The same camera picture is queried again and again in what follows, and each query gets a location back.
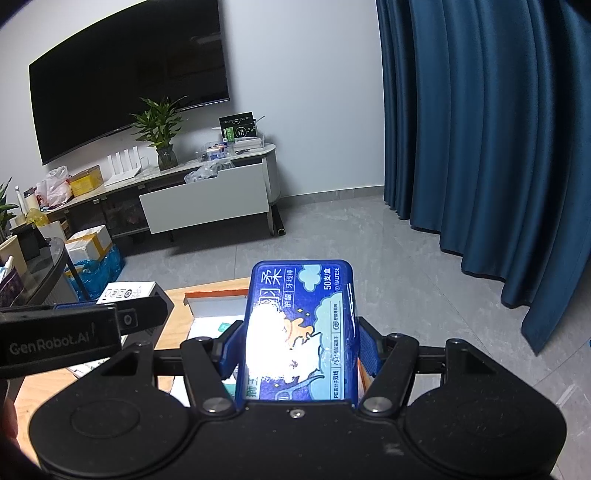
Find purple tin box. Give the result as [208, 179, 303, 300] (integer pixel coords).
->
[0, 270, 28, 308]

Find leafy plant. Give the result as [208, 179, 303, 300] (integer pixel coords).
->
[0, 178, 21, 241]

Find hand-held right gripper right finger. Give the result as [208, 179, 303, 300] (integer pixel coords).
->
[358, 318, 504, 415]

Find yellow box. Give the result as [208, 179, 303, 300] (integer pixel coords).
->
[69, 165, 105, 197]

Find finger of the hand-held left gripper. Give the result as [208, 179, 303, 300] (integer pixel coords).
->
[115, 293, 175, 334]

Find orange-edged white box tray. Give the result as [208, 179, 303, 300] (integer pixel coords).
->
[171, 286, 252, 398]

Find white router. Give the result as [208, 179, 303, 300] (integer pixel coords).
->
[105, 145, 144, 186]

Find black stand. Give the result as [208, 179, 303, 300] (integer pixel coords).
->
[18, 224, 47, 261]

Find blue water bottle pack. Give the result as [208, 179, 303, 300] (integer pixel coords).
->
[65, 247, 125, 303]

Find black and green box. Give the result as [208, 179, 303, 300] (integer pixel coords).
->
[219, 112, 258, 143]

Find black glass table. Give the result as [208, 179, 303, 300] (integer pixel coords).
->
[0, 236, 77, 311]

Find clear plastic bags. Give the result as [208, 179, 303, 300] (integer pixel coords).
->
[185, 164, 222, 183]

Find black television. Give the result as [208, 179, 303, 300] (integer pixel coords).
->
[28, 0, 230, 166]

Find white taped parcel box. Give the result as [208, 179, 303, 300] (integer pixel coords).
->
[65, 225, 113, 264]

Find blue floss pick box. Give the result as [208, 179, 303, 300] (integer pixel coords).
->
[235, 260, 362, 407]

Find white television cabinet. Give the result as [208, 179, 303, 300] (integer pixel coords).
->
[46, 141, 287, 245]

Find beige container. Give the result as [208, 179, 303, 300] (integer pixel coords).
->
[0, 235, 28, 278]

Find potted green plant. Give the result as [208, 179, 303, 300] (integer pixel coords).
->
[129, 96, 189, 171]

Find blue curtain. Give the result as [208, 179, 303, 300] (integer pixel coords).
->
[375, 0, 591, 356]

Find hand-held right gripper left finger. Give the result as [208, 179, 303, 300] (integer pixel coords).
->
[99, 320, 247, 415]

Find white plastic bag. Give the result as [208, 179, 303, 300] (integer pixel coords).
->
[36, 166, 74, 207]

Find white cardboard box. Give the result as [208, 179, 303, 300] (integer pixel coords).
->
[96, 281, 158, 305]

